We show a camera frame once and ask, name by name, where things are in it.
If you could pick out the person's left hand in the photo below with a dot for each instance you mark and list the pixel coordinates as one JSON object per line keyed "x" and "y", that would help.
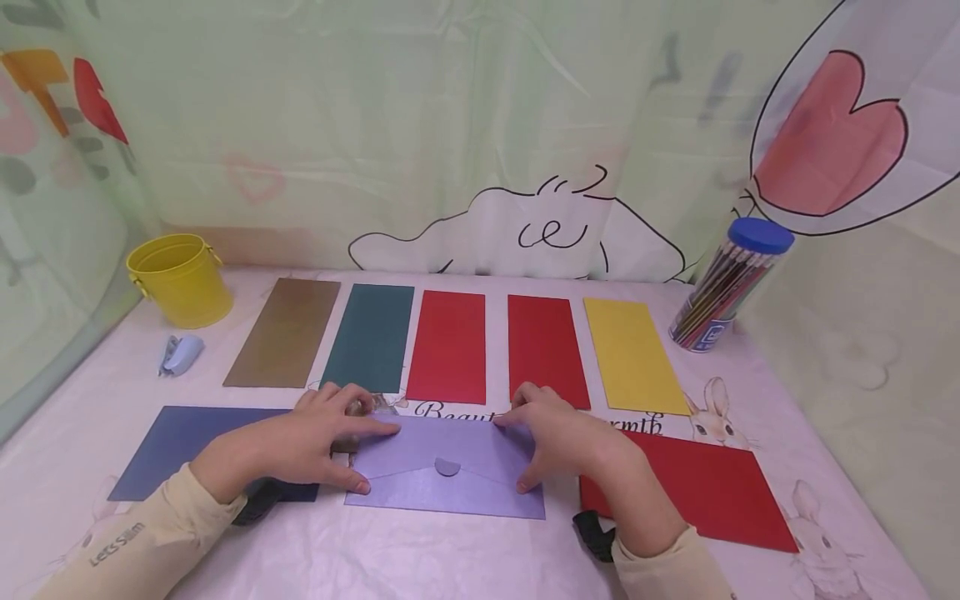
{"x": 300, "y": 446}

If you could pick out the person's right hand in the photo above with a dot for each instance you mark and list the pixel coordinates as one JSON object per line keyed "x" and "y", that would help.
{"x": 566, "y": 442}

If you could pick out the person's left thumb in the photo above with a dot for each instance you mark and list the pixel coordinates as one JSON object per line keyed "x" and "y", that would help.
{"x": 341, "y": 479}

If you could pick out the person's right thumb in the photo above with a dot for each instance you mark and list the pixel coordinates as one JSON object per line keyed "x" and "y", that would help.
{"x": 531, "y": 477}

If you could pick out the person's right index finger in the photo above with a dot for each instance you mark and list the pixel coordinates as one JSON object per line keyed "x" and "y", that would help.
{"x": 516, "y": 419}

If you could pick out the person's left index finger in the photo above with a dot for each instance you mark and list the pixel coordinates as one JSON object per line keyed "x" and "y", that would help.
{"x": 371, "y": 427}

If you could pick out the person's right fingers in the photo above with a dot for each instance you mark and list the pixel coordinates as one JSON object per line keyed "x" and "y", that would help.
{"x": 536, "y": 393}

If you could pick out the person's left fingers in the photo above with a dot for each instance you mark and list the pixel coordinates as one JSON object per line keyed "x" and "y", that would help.
{"x": 337, "y": 396}

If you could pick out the purple envelope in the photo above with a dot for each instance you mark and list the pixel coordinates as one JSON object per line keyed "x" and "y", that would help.
{"x": 457, "y": 492}

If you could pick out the person's left forearm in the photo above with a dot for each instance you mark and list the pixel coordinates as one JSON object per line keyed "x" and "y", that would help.
{"x": 142, "y": 542}

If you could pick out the person's right forearm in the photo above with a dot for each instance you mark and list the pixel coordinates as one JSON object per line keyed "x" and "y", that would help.
{"x": 660, "y": 542}

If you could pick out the narrow red envelope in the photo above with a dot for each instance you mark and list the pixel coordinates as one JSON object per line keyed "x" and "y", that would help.
{"x": 545, "y": 350}
{"x": 448, "y": 346}

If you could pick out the teal envelope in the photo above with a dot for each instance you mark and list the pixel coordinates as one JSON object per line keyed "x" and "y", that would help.
{"x": 371, "y": 337}

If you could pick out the brown envelope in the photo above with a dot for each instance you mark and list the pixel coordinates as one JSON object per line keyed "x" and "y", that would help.
{"x": 289, "y": 333}

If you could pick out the black wrist band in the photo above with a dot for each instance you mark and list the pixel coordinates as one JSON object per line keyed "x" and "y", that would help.
{"x": 259, "y": 502}
{"x": 596, "y": 535}

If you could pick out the yellow envelope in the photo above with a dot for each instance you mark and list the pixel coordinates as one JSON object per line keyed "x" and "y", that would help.
{"x": 631, "y": 354}

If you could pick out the light blue stapler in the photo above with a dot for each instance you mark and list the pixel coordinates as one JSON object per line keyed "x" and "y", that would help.
{"x": 180, "y": 355}

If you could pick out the dark blue envelope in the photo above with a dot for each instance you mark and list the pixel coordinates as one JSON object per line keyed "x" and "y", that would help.
{"x": 172, "y": 446}

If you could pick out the wide red envelope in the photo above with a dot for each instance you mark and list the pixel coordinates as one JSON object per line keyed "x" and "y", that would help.
{"x": 712, "y": 492}

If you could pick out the yellow bucket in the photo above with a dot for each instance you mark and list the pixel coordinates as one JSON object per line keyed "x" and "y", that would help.
{"x": 184, "y": 283}

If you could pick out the bundle of coloured pencils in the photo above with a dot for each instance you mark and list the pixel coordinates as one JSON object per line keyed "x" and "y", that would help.
{"x": 716, "y": 296}

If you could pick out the clear pencil tube blue lid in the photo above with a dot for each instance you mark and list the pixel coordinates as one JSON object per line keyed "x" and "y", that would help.
{"x": 757, "y": 237}

